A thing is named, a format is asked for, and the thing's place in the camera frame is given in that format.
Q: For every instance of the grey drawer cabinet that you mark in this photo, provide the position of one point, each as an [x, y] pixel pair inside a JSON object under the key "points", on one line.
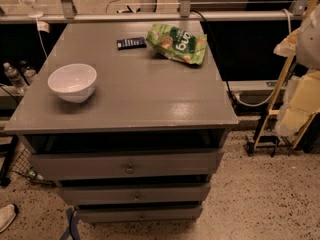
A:
{"points": [[143, 103]]}

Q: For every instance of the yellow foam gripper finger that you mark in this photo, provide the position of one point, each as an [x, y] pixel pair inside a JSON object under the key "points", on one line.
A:
{"points": [[301, 100]]}

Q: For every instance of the white shoe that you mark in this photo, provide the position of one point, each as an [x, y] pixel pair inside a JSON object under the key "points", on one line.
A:
{"points": [[8, 214]]}

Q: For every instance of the metal frame rail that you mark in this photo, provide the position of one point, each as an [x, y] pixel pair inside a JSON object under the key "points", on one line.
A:
{"points": [[73, 11]]}

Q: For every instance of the green rice chip bag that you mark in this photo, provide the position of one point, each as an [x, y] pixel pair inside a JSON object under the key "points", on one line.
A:
{"points": [[177, 44]]}

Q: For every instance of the top grey drawer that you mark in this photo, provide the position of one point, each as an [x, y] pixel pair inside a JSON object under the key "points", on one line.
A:
{"points": [[59, 167]]}

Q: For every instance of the bottom grey drawer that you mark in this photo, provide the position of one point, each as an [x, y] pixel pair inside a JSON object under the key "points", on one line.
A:
{"points": [[175, 212]]}

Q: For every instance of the clear plastic water bottle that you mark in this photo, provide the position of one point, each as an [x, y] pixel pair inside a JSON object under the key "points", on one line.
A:
{"points": [[15, 78]]}

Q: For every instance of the middle grey drawer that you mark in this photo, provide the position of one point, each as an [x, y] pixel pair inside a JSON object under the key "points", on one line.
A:
{"points": [[129, 194]]}

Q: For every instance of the white ceramic bowl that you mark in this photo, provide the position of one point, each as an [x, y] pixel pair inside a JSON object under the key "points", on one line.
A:
{"points": [[73, 83]]}

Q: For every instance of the white desk lamp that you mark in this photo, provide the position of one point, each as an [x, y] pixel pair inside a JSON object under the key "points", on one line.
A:
{"points": [[34, 14]]}

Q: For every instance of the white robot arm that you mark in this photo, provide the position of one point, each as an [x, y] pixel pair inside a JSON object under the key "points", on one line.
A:
{"points": [[305, 41]]}

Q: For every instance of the dark blue snack bar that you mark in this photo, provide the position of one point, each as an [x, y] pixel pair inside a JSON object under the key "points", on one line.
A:
{"points": [[131, 43]]}

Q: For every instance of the grey drawer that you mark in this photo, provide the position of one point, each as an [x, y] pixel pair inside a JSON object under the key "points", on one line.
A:
{"points": [[175, 212], [129, 194], [59, 167]]}

